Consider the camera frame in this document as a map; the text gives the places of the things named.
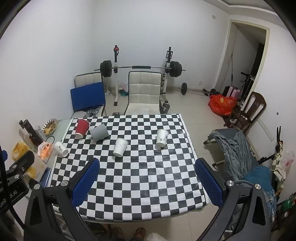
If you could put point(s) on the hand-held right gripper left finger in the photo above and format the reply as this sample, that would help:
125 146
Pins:
86 183

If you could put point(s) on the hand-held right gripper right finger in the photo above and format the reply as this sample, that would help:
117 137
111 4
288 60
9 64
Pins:
208 185

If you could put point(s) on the white paper cup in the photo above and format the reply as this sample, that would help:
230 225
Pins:
120 147
161 138
61 148

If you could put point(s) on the grey cup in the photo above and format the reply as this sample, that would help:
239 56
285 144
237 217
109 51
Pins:
99 132

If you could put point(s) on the red paper cup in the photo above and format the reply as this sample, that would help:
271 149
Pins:
82 128

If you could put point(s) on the white box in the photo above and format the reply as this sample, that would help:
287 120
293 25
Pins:
39 169

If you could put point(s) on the yellow snack bag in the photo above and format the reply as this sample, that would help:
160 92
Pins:
18 151

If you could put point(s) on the grey cloth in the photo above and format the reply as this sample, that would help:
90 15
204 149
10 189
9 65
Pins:
233 150

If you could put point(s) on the orange snack packet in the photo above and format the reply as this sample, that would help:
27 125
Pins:
45 150

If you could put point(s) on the black white checkered tablecloth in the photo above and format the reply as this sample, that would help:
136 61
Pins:
134 176

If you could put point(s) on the folding cot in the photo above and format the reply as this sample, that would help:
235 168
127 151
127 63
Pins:
251 160

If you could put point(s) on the teal cloth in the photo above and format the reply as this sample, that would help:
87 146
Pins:
257 177

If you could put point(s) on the dark bottle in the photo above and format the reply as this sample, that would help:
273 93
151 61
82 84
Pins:
29 132

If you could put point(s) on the person's left foot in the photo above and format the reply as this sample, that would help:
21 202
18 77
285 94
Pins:
116 234

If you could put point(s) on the person's foot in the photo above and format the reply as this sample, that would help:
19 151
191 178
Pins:
138 234
116 234

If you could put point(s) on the snack plate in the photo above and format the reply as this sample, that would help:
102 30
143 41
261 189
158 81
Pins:
50 126

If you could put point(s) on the chrome metal object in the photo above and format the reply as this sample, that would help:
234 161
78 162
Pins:
92 112

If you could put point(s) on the person's right foot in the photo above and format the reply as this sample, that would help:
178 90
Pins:
138 234

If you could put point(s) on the white fuzzy cloth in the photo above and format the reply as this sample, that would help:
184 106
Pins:
157 237

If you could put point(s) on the chrome dumbbell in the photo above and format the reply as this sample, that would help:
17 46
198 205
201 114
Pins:
165 107
115 114

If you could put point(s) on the black coat stand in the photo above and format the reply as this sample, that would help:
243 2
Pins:
277 148

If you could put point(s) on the red plastic bag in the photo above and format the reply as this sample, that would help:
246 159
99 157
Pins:
222 104

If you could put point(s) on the clear plastic bag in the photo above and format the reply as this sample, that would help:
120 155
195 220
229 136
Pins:
286 161

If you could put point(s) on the dark wooden chair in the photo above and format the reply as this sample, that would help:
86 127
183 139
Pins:
248 112

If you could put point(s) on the blue board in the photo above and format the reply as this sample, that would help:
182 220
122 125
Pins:
87 96

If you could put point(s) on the blue slippers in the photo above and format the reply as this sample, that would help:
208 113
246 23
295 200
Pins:
123 93

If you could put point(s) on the pink suitcase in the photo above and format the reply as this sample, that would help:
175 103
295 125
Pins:
232 91

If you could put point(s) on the short barbell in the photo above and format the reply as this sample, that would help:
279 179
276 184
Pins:
184 88

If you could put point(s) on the chair with blue cushion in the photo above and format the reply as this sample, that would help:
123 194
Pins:
87 78

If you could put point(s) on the white padded chair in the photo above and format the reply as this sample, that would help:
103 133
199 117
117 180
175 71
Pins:
144 92

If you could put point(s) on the white barbell rack stand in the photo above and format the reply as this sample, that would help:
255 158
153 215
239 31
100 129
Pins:
167 76
115 78

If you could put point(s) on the exercise machine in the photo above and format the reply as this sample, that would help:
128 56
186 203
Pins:
248 80

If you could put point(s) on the long barbell with black plates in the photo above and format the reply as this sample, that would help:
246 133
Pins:
141 67

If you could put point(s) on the door frame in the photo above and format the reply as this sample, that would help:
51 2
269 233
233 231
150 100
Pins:
248 46

